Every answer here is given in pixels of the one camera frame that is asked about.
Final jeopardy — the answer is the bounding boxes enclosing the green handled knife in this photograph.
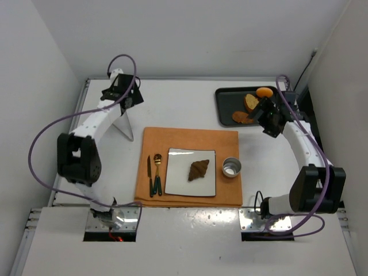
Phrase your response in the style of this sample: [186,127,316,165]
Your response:
[147,156,154,198]

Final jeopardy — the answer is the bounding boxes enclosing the flat orange bread slice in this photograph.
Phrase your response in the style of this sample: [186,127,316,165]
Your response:
[232,111,254,124]

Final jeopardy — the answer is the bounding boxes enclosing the square white plate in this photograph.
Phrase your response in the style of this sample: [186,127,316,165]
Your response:
[164,148,216,197]

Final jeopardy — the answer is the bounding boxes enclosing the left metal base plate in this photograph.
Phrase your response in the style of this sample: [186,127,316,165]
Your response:
[85,206,140,232]

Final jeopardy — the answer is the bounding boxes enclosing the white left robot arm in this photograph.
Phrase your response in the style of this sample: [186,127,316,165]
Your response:
[57,68,143,230]

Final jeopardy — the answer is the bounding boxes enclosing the small metal cup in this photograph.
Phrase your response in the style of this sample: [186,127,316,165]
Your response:
[222,157,242,178]

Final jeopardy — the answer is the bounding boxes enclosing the brown chocolate croissant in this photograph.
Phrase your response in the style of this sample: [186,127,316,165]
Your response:
[188,159,209,182]

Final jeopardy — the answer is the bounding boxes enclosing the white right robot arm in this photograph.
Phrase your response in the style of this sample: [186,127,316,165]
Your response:
[250,95,346,219]

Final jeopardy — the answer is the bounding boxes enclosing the metal base plate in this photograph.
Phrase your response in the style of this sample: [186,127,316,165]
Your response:
[85,206,140,232]
[239,208,292,233]

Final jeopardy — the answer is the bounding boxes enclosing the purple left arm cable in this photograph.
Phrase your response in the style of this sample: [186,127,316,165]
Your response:
[28,54,143,230]

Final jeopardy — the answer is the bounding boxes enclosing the sliced baguette piece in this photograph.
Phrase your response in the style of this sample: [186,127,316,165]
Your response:
[244,94,259,113]

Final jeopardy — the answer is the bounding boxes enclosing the black wall cable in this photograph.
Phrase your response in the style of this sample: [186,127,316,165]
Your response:
[293,51,317,92]

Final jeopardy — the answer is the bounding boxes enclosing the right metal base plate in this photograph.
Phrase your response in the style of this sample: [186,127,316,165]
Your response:
[239,208,292,233]

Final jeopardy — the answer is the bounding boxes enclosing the gold spoon green handle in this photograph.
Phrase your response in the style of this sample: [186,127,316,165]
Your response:
[154,154,162,196]

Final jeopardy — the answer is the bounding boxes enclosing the orange round bun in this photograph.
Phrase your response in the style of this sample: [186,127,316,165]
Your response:
[256,87,274,98]

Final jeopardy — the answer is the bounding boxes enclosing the black baking tray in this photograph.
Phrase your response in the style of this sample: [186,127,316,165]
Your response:
[214,86,260,127]

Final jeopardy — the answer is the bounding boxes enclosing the steel tongs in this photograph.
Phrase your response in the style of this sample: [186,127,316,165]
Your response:
[113,111,134,142]

